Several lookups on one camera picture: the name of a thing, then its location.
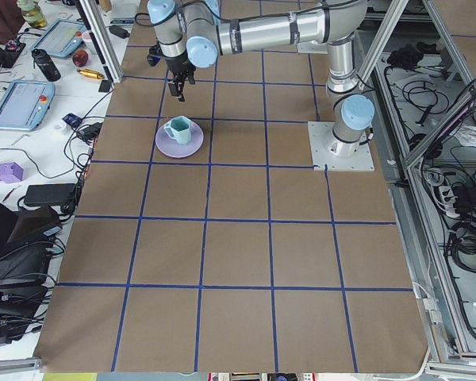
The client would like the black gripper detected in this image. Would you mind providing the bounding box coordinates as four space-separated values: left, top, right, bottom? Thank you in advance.
166 53 195 102

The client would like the light teal faceted cup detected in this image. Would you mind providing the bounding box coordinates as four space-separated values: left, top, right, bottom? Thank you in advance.
163 116 192 145

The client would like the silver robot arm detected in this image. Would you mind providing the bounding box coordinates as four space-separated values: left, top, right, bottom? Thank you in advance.
147 1 374 159

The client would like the lavender round plate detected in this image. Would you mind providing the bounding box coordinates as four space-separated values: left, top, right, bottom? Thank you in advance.
155 122 204 159

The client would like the gold cylindrical tool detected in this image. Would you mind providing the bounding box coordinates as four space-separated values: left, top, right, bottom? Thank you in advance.
77 69 105 80

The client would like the red apple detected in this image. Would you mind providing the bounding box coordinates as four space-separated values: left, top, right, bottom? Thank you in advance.
72 49 89 67

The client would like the upper teach pendant tablet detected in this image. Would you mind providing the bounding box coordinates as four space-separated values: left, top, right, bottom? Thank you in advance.
31 19 86 58

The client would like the teach pendant tablet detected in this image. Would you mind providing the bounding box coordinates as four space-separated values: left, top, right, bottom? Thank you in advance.
31 19 86 58
0 80 56 131

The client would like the black water bottle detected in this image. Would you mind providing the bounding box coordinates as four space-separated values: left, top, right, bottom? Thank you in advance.
32 48 61 82

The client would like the lower teach pendant tablet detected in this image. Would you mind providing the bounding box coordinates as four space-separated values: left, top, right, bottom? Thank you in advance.
0 80 56 131

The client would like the green glass bottle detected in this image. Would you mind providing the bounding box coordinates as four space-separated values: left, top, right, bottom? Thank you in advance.
17 0 47 29

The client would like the black power brick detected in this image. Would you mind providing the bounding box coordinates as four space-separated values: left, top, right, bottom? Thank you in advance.
23 183 75 207

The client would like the purple printed block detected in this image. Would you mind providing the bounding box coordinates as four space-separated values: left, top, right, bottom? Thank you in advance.
0 162 24 183

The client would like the white power strip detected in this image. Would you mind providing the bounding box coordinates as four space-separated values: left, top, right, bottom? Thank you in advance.
437 185 459 219

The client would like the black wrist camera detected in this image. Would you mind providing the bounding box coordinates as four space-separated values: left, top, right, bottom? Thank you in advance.
147 44 162 67

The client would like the aluminium frame post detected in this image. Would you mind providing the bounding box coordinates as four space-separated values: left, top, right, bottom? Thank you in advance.
75 0 124 83

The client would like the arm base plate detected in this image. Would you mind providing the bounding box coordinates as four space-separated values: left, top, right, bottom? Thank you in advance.
308 121 374 171

